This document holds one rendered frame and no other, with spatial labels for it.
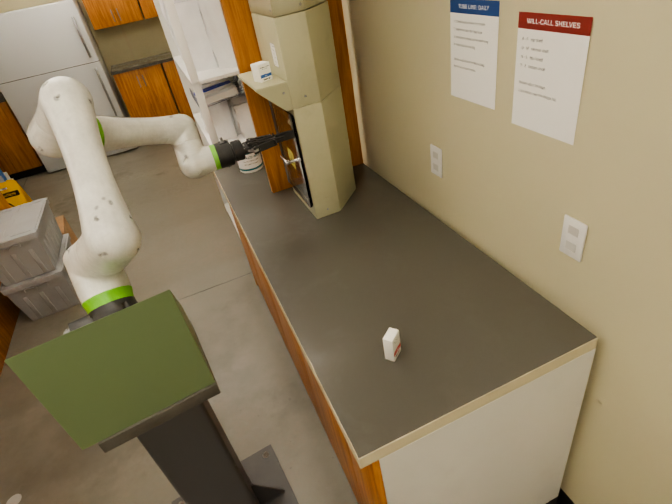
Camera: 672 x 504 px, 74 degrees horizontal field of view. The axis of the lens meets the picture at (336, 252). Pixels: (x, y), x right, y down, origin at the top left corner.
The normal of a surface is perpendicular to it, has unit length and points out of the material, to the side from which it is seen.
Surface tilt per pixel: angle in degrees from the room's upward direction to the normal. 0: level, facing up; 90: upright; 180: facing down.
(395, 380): 0
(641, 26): 90
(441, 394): 0
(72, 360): 90
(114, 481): 0
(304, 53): 90
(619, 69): 90
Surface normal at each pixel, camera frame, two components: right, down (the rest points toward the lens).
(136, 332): 0.48, 0.44
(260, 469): -0.16, -0.81
